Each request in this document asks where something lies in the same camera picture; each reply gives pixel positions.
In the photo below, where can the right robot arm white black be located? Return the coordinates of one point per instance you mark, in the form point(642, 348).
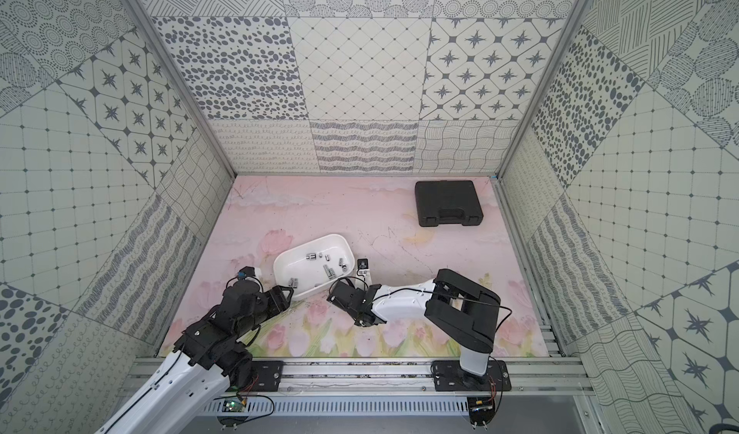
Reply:
point(466, 311)

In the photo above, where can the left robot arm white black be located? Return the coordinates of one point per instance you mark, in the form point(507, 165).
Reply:
point(174, 395)

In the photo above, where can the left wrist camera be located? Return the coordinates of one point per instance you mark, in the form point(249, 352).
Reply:
point(247, 272)

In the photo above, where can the white slotted cable duct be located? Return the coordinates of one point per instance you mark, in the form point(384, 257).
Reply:
point(304, 406)

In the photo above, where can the black plastic tool case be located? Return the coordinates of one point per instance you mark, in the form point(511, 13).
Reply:
point(447, 203)

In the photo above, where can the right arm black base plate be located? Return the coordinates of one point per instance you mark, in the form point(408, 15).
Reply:
point(448, 376)

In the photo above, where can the long slim chrome socket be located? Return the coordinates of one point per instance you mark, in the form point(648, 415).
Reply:
point(331, 274)

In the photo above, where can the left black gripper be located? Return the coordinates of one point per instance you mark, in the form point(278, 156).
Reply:
point(276, 298)

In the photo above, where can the white plastic storage box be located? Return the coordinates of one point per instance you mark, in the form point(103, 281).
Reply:
point(312, 278)

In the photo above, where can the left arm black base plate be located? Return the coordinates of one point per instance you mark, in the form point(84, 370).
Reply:
point(262, 376)

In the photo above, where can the small circuit board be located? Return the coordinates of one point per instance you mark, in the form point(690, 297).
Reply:
point(233, 406)

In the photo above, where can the aluminium mounting rail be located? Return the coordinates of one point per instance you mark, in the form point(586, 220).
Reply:
point(412, 376)

